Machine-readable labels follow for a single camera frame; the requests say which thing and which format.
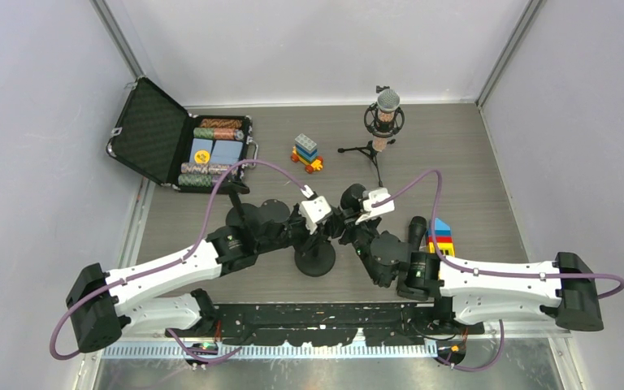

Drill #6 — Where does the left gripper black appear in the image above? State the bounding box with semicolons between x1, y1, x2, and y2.
257;201;326;255

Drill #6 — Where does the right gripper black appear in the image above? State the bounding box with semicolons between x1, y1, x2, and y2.
327;202;385;287

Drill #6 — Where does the black microphone stand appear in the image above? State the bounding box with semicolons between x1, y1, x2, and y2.
294;239;336;277
219;179;258;231

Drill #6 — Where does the black tall microphone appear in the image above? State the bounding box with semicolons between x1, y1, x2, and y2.
340;183;366;215

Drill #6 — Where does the black handheld microphone front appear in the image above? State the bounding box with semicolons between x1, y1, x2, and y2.
407;216;428;251

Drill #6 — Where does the black front microphone stand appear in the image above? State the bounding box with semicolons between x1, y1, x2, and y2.
219;179;258;231

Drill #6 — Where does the black tripod stand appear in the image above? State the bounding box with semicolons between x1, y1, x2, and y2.
337;141;384;187

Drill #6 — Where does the glitter condenser microphone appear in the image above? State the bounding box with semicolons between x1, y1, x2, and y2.
363;85;405;152

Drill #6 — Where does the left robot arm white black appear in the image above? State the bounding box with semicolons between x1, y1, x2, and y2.
65;197;345;353

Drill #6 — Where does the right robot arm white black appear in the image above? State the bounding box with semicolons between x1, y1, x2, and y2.
339;216;604;334

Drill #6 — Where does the colourful toy brick car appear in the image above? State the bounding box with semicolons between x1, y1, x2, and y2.
290;133;323;174

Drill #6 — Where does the yellow perforated block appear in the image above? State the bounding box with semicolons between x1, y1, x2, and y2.
427;242;455;256

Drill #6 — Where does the black poker chip case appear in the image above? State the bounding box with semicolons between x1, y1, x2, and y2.
106;76;256;193

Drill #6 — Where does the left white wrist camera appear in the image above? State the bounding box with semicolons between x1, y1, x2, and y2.
299;196;332;235

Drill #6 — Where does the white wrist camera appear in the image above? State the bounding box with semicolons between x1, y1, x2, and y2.
299;196;332;235
355;187;395;225

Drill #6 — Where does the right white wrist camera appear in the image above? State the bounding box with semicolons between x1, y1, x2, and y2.
355;187;395;225

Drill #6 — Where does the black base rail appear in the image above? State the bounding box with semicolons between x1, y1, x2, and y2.
176;302;484;347

